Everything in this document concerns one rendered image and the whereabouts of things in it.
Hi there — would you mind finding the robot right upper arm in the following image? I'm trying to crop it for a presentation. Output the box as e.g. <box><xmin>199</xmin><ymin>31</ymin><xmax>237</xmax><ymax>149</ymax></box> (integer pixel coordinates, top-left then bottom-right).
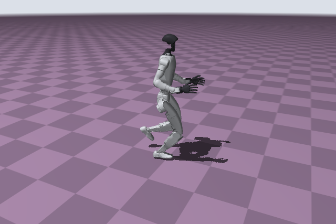
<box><xmin>153</xmin><ymin>58</ymin><xmax>169</xmax><ymax>87</ymax></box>

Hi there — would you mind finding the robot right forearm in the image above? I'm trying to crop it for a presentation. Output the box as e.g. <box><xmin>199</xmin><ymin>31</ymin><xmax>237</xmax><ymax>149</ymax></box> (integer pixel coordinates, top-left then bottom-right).
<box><xmin>155</xmin><ymin>80</ymin><xmax>180</xmax><ymax>94</ymax></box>

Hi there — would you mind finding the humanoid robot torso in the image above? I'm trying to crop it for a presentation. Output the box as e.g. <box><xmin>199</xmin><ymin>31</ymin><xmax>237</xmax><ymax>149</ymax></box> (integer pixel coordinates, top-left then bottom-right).
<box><xmin>157</xmin><ymin>53</ymin><xmax>176</xmax><ymax>104</ymax></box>

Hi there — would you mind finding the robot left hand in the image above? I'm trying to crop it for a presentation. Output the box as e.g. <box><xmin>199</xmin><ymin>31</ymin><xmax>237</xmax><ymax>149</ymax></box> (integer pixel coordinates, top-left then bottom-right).
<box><xmin>186</xmin><ymin>75</ymin><xmax>205</xmax><ymax>86</ymax></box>

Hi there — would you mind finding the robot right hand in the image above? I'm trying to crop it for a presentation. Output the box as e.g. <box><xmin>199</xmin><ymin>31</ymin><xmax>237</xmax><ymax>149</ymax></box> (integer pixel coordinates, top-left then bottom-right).
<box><xmin>176</xmin><ymin>81</ymin><xmax>198</xmax><ymax>94</ymax></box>

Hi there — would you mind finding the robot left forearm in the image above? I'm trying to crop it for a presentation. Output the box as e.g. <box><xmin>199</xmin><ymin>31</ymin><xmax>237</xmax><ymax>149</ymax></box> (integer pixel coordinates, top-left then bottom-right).
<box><xmin>173</xmin><ymin>73</ymin><xmax>190</xmax><ymax>84</ymax></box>

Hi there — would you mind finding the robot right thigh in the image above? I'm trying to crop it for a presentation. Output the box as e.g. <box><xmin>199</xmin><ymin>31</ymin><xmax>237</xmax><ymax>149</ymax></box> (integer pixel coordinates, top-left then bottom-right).
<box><xmin>156</xmin><ymin>99</ymin><xmax>183</xmax><ymax>137</ymax></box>

